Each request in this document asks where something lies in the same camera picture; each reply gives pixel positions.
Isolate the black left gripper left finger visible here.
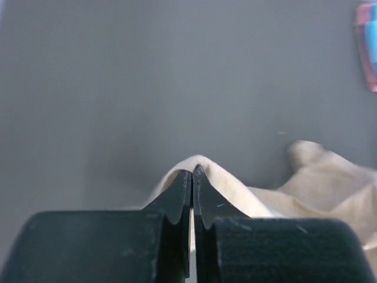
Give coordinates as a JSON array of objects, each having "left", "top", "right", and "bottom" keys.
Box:
[{"left": 1, "top": 170, "right": 192, "bottom": 282}]

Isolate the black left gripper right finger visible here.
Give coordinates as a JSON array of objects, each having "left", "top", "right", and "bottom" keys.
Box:
[{"left": 191, "top": 166, "right": 375, "bottom": 282}]

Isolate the beige t shirt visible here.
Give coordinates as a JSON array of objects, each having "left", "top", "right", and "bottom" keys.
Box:
[{"left": 148, "top": 141, "right": 376, "bottom": 281}]

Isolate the folded turquoise t shirt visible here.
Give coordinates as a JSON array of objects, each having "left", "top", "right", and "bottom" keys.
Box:
[{"left": 365, "top": 2, "right": 376, "bottom": 71}]

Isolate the folded pink t shirt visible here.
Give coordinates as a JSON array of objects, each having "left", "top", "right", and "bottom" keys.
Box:
[{"left": 354, "top": 1, "right": 376, "bottom": 93}]

